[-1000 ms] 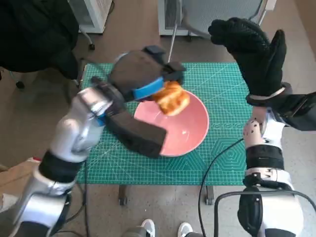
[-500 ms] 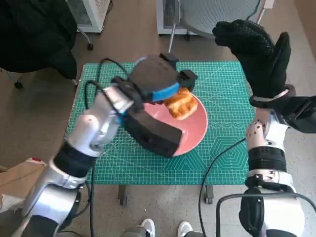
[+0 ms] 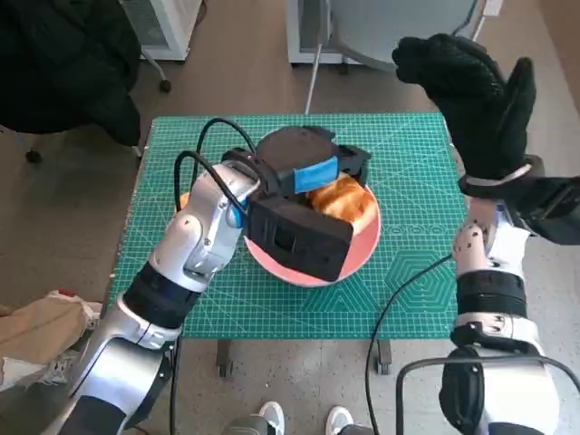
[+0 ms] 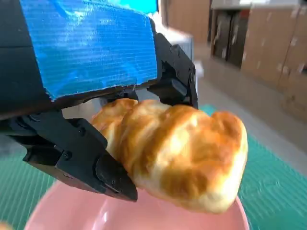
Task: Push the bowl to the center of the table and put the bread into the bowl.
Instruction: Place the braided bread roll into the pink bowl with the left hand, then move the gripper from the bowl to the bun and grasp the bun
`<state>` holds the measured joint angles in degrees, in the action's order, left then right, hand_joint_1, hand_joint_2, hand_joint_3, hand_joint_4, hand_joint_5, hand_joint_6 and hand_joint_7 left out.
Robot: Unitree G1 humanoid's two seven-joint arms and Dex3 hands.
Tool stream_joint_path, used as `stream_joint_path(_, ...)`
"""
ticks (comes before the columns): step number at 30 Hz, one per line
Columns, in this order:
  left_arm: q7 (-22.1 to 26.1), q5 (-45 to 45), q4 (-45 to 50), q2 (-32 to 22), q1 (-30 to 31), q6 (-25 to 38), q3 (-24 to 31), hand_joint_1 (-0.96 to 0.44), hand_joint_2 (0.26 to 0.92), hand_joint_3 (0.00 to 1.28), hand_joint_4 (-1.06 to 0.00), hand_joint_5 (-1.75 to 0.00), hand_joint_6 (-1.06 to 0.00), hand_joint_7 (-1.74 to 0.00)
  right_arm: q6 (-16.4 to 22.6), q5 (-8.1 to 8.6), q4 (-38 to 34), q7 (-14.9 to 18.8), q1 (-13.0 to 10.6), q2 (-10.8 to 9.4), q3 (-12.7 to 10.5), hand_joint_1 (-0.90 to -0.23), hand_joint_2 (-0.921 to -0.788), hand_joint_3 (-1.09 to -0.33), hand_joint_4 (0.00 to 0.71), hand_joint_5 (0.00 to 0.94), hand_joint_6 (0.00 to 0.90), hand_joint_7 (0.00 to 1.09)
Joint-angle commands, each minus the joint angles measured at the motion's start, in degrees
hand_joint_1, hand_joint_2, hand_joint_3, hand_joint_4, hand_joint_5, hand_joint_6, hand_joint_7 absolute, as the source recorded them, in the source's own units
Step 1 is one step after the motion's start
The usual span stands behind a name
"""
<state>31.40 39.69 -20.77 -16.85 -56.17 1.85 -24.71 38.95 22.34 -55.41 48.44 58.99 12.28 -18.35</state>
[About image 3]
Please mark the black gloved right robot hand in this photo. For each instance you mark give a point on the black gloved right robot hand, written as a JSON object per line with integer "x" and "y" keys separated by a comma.
{"x": 480, "y": 113}

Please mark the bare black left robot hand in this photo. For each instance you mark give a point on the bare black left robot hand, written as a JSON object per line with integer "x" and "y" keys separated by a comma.
{"x": 294, "y": 149}

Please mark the long toy bread loaf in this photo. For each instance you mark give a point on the long toy bread loaf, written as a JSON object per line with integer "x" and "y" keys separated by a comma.
{"x": 344, "y": 204}

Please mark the pink bowl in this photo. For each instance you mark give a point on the pink bowl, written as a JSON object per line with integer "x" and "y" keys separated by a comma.
{"x": 362, "y": 244}

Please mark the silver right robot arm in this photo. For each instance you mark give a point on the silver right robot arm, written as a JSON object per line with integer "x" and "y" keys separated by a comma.
{"x": 476, "y": 244}

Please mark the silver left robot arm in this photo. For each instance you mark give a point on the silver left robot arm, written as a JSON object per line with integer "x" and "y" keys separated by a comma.
{"x": 190, "y": 240}

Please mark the white power socket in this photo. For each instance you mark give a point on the white power socket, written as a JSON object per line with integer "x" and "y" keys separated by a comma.
{"x": 493, "y": 6}

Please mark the white appliance with vent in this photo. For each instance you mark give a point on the white appliance with vent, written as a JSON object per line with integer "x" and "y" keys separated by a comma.
{"x": 308, "y": 27}

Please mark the grey mesh office chair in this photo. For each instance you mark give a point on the grey mesh office chair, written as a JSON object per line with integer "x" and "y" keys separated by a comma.
{"x": 362, "y": 27}

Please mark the green cutting mat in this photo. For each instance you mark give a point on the green cutting mat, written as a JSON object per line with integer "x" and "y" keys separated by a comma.
{"x": 272, "y": 312}

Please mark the white air purifier with grille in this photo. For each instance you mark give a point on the white air purifier with grille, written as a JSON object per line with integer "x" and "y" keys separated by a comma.
{"x": 172, "y": 27}

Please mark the black table foot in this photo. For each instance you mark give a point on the black table foot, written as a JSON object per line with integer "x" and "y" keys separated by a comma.
{"x": 225, "y": 358}
{"x": 383, "y": 355}

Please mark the black jacket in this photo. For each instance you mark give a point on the black jacket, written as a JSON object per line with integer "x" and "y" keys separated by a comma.
{"x": 59, "y": 63}

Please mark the white shoe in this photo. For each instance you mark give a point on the white shoe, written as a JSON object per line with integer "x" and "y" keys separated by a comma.
{"x": 341, "y": 419}
{"x": 273, "y": 417}

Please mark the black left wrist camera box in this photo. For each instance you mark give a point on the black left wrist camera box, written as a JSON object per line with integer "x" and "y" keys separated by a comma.
{"x": 299, "y": 240}

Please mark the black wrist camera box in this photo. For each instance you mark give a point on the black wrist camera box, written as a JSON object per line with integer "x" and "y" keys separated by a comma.
{"x": 299, "y": 240}
{"x": 557, "y": 208}

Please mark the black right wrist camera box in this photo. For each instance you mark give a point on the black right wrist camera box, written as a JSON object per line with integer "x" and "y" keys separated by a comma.
{"x": 557, "y": 208}

